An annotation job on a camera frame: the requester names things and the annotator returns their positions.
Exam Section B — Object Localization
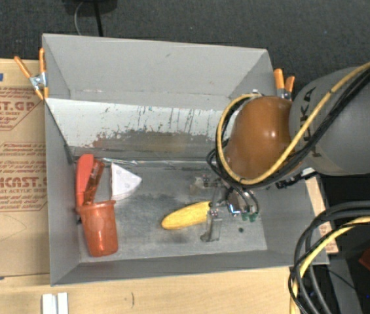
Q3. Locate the yellow toy corn cob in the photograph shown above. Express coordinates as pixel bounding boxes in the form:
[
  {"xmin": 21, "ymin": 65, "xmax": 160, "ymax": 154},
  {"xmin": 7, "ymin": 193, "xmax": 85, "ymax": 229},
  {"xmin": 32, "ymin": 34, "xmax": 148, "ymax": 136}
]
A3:
[{"xmin": 160, "ymin": 201, "xmax": 213, "ymax": 231}]

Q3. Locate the white wedge-shaped pad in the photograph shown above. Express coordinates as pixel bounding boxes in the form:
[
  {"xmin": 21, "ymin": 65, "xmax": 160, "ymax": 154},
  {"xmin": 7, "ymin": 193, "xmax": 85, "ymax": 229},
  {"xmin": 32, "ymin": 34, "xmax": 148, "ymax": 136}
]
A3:
[{"xmin": 110, "ymin": 162, "xmax": 143, "ymax": 201}]

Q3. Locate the black cylinder on white bracket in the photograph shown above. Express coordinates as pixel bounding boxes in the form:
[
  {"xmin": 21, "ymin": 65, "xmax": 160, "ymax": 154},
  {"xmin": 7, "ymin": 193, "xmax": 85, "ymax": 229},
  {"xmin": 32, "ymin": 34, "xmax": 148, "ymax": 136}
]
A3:
[{"xmin": 275, "ymin": 170, "xmax": 318, "ymax": 190}]

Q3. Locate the orange-red stapler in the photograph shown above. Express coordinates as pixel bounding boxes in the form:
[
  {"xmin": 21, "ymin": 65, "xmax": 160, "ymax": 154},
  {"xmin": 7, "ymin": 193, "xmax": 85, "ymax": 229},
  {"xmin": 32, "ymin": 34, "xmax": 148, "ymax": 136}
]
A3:
[{"xmin": 75, "ymin": 153, "xmax": 106, "ymax": 209}]

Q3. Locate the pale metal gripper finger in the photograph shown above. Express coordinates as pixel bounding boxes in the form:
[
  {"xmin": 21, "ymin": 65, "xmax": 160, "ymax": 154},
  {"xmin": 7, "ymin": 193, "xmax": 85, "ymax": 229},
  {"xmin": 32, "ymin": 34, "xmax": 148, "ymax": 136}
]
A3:
[
  {"xmin": 200, "ymin": 209, "xmax": 224, "ymax": 243},
  {"xmin": 189, "ymin": 173, "xmax": 222, "ymax": 192}
]

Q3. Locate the orange plastic cup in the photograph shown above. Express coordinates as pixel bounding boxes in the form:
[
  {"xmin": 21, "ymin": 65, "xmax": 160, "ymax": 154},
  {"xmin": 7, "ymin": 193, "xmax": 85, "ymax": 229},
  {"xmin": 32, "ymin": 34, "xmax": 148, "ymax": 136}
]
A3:
[{"xmin": 75, "ymin": 200, "xmax": 120, "ymax": 258}]

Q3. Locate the grey metal bin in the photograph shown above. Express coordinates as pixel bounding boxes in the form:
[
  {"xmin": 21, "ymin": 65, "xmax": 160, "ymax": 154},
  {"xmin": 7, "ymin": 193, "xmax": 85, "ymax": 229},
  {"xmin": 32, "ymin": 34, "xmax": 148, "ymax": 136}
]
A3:
[{"xmin": 41, "ymin": 33, "xmax": 331, "ymax": 287}]

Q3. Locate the brown cardboard board, red print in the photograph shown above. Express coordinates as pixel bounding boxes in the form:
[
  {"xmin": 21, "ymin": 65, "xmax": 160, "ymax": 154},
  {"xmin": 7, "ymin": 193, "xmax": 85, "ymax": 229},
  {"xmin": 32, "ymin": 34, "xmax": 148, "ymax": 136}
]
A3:
[{"xmin": 0, "ymin": 56, "xmax": 340, "ymax": 283}]

